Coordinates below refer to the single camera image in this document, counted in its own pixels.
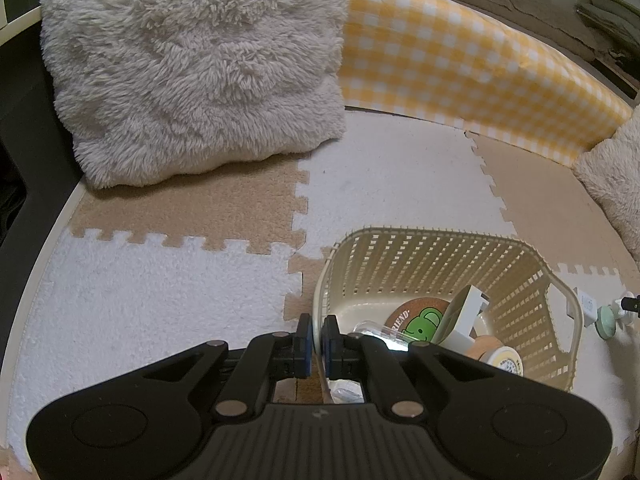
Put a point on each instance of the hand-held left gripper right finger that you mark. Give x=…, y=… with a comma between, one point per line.
x=329, y=350

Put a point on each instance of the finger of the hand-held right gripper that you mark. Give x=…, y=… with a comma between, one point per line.
x=635, y=304

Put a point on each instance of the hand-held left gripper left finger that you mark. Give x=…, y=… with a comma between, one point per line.
x=306, y=350

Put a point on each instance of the green and white small toy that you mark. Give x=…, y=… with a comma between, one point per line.
x=607, y=322

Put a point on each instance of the white power adapter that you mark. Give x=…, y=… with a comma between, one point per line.
x=586, y=307

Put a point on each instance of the wooden jar cream lid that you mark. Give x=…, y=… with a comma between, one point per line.
x=500, y=355

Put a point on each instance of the white cardboard box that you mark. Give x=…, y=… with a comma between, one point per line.
x=470, y=315

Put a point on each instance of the cream plastic basket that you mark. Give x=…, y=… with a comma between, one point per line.
x=440, y=255

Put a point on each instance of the beige foam mat tile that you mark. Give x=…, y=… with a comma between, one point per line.
x=300, y=285
x=545, y=210
x=190, y=205

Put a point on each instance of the cork coaster green bear print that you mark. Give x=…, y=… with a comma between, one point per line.
x=417, y=327

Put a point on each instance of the cream curved border strip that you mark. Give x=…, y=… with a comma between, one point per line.
x=67, y=205

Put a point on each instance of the yellow checkered bumper cushion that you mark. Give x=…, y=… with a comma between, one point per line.
x=450, y=65

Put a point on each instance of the large fluffy cream cushion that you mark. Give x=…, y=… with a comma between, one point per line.
x=190, y=70

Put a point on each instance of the black furniture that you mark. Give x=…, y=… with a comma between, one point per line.
x=25, y=135

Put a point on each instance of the white rail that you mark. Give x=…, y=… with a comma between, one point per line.
x=20, y=22

